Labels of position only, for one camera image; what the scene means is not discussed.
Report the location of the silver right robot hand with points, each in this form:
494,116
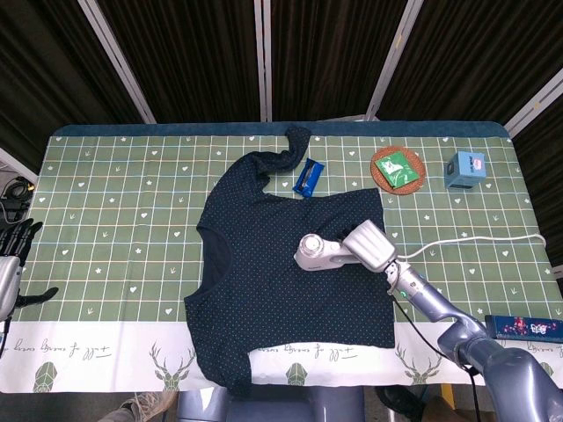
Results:
369,246

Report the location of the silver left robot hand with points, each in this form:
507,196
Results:
9,272

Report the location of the white handheld steam iron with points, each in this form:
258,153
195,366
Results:
316,257

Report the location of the dark blue dotted shirt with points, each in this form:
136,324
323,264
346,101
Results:
272,285

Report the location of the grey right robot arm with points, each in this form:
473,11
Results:
506,365

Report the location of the round woven rattan coaster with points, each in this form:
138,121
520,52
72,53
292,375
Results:
377,178

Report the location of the green flat packet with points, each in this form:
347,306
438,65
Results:
396,171

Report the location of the blue snack packet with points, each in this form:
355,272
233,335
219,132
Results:
308,178

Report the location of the green checked tablecloth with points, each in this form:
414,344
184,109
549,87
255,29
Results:
110,220

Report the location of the light blue cardboard box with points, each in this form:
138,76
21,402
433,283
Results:
466,171

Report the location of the black shoe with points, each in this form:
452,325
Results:
398,401

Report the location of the dark blue patterned box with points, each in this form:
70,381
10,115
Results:
523,327

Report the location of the beige shoe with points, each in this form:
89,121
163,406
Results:
145,406

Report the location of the dark brown pleated curtain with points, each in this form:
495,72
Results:
198,57

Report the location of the white screen frame post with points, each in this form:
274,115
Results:
534,103
263,57
393,57
119,61

